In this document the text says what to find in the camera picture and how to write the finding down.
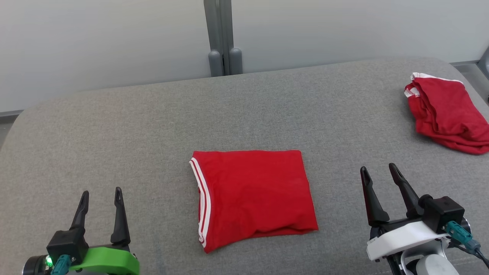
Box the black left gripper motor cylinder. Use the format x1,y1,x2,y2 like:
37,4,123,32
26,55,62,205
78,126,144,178
22,254,52,275

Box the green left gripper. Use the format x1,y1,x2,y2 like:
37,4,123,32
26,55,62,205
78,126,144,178
69,187,140,275

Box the grey partition post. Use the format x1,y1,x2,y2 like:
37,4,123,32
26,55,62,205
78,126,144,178
203,0,243,77

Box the grey fabric sofa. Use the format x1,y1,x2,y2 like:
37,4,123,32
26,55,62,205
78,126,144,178
0,57,489,275

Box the black left cable teal plug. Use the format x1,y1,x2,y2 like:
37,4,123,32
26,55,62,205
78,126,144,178
50,254,73,275

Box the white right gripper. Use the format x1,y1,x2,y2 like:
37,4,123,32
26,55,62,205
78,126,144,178
360,163,450,275

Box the red garment white stripes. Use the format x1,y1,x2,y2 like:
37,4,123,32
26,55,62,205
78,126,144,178
189,150,319,254

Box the grey furniture leg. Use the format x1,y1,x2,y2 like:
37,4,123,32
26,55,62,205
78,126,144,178
478,48,489,83

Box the plain red garment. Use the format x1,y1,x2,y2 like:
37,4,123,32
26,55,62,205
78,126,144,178
404,72,489,155

